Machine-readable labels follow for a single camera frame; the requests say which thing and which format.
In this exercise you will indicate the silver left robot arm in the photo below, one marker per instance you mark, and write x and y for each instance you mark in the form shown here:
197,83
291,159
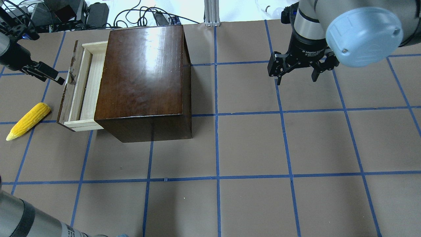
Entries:
18,217

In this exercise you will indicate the wooden drawer with brass plate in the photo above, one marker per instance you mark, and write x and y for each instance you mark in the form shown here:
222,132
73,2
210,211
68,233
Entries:
82,84

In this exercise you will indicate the black power supplies pile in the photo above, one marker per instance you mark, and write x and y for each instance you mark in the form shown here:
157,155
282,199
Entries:
48,16

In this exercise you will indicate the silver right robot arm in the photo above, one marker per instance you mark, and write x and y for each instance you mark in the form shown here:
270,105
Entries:
355,33

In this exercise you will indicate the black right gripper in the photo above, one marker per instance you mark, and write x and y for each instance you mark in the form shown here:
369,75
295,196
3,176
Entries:
307,49

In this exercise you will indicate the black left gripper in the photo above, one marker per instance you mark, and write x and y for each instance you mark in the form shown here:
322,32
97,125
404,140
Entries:
13,56

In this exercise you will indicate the yellow corn cob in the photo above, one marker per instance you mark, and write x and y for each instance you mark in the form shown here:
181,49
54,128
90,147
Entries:
29,120

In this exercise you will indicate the dark brown wooden cabinet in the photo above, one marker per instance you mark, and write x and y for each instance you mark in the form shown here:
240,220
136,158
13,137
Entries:
145,88

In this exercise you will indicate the aluminium frame post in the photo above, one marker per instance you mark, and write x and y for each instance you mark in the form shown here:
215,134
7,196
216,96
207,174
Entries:
211,13

